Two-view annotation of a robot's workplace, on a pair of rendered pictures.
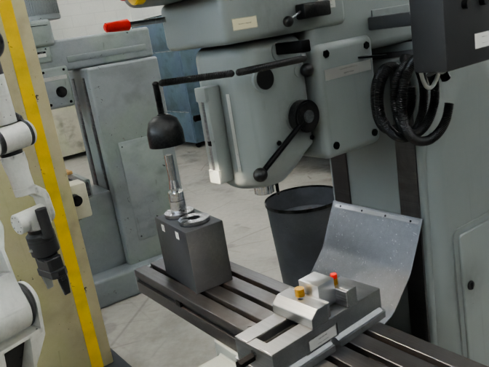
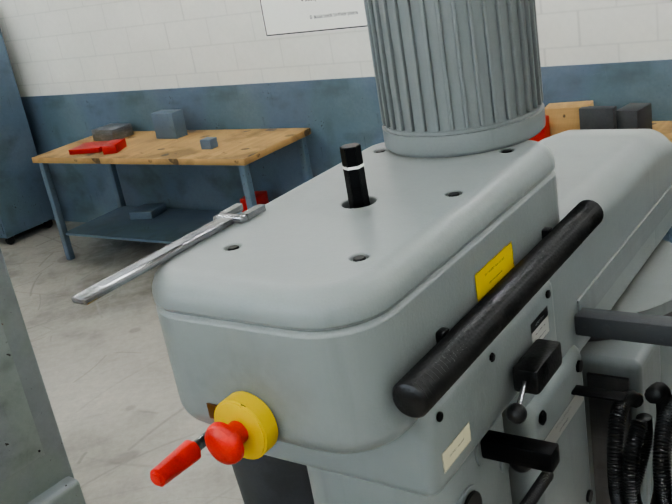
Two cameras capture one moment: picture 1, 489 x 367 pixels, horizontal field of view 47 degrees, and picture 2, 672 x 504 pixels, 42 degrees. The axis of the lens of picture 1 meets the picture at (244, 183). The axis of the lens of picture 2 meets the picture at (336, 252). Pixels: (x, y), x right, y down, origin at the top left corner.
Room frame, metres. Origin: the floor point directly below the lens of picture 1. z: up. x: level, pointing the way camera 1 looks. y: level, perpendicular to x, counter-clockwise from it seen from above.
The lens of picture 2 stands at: (0.47, 0.26, 2.16)
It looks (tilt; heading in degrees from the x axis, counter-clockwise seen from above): 20 degrees down; 342
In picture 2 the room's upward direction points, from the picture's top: 10 degrees counter-clockwise
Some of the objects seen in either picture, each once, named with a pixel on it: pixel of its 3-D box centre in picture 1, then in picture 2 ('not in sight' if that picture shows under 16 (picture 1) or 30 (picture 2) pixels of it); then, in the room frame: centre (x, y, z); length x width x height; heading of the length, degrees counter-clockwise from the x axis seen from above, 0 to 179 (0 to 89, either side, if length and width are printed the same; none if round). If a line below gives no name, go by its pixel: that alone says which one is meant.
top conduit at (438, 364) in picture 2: not in sight; (513, 288); (1.18, -0.16, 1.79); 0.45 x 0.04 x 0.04; 124
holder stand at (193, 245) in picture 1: (192, 245); not in sight; (1.59, 0.18, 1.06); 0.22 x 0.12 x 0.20; 29
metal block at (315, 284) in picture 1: (317, 290); not in sight; (1.16, -0.12, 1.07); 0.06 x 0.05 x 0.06; 37
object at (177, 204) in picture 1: (177, 202); not in sight; (1.63, 0.21, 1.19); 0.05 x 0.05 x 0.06
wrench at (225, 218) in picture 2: not in sight; (174, 248); (1.28, 0.15, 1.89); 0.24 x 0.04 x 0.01; 125
